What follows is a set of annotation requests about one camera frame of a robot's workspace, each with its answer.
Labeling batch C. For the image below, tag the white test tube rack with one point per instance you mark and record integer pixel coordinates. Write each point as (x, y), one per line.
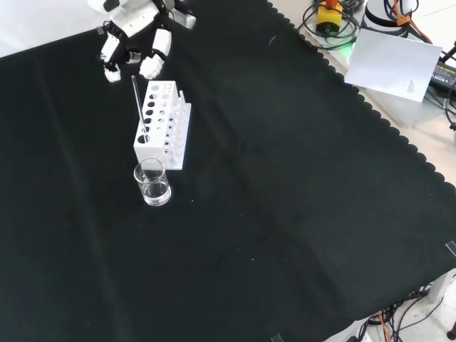
(149, 151)

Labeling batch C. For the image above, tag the pale board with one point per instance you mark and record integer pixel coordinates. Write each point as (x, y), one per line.
(388, 64)

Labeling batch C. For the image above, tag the yellow stop button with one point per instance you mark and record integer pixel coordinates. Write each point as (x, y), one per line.
(327, 16)

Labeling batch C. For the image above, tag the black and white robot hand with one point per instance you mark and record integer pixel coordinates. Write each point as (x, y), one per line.
(133, 18)

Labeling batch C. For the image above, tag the black power adapter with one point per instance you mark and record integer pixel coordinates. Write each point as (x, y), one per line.
(445, 76)

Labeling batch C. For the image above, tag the clear tape strip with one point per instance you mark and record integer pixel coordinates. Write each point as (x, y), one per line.
(276, 338)
(99, 31)
(451, 248)

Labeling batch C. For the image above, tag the small clear glass beaker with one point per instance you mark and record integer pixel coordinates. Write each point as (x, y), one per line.
(155, 194)

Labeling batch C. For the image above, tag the black bench cloth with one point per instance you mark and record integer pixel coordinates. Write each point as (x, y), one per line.
(249, 178)

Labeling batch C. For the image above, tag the clear glass rod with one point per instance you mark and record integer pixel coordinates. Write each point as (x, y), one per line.
(137, 98)

